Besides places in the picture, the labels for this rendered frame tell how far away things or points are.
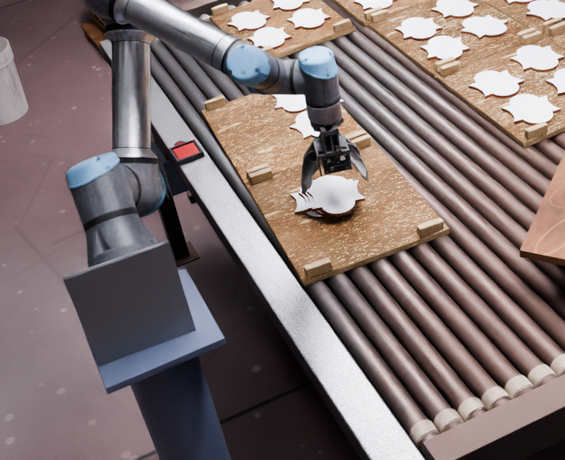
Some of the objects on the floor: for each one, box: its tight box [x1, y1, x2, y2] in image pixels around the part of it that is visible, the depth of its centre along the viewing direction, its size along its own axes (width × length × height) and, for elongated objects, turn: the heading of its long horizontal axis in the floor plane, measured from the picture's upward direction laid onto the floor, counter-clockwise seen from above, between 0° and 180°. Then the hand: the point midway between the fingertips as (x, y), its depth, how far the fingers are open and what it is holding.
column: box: [78, 268, 231, 460], centre depth 223 cm, size 38×38×87 cm
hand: (335, 185), depth 204 cm, fingers open, 14 cm apart
